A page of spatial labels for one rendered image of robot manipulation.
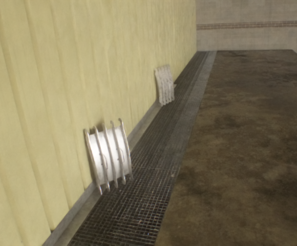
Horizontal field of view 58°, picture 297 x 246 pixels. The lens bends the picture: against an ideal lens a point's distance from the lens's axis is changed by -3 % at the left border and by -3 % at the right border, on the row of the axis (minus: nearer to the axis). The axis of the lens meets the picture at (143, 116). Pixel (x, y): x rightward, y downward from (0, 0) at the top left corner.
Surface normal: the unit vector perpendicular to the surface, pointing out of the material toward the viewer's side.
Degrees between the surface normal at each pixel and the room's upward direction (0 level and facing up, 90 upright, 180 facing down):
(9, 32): 90
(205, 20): 90
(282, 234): 0
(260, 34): 90
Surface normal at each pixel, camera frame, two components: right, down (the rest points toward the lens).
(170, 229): -0.08, -0.93
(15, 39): 0.95, 0.04
